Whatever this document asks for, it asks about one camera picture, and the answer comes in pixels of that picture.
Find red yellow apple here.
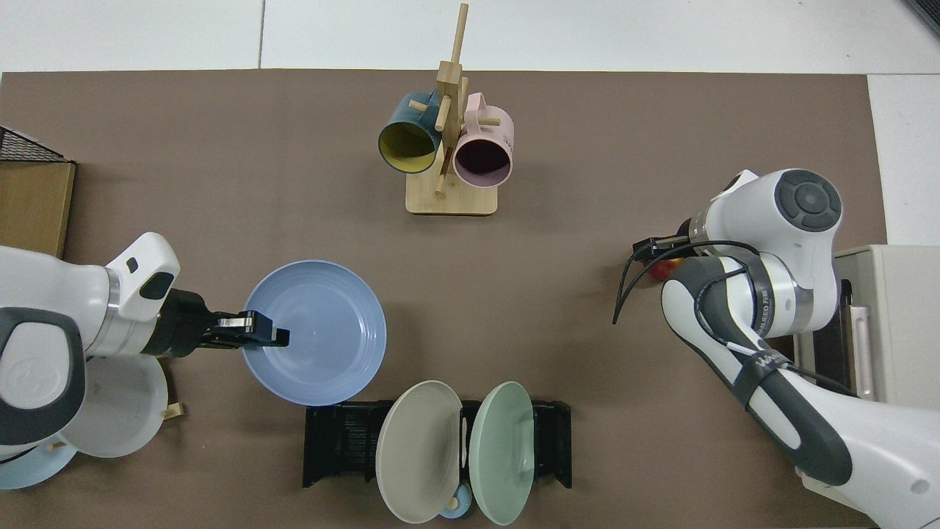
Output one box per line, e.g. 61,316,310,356
646,257,687,284

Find wooden plate rack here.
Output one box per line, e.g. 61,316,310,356
46,403,184,450

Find grey plate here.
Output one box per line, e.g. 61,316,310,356
59,353,170,459

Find black dish rack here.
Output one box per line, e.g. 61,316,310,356
303,400,573,489

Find beige plate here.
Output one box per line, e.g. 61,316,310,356
375,380,464,524

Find light blue plate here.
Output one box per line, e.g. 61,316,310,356
0,433,78,491

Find pale green plate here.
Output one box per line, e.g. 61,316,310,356
469,381,535,526

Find brown table cloth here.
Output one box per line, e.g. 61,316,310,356
0,70,888,529

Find pink cup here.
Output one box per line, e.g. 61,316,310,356
453,93,515,190

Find wooden cup stand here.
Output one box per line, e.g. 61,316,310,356
405,3,502,216

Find teal cup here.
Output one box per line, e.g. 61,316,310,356
378,90,444,175

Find pale toaster oven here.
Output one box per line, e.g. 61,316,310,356
789,245,940,410

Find small blue round thing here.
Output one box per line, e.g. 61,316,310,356
439,483,474,520

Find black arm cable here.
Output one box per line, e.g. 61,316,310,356
612,239,860,397

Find wire basket with wooden floor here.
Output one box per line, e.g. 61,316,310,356
0,126,76,259

